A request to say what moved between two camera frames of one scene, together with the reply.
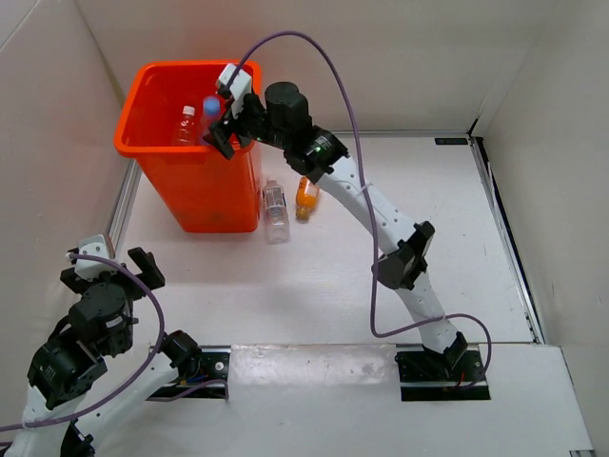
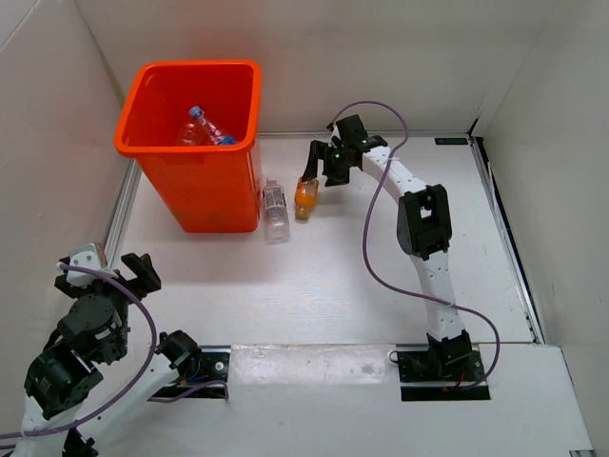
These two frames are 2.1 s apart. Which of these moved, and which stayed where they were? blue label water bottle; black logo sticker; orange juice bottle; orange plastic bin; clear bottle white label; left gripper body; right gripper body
Moved: blue label water bottle; right gripper body
Stayed: orange plastic bin; clear bottle white label; left gripper body; black logo sticker; orange juice bottle
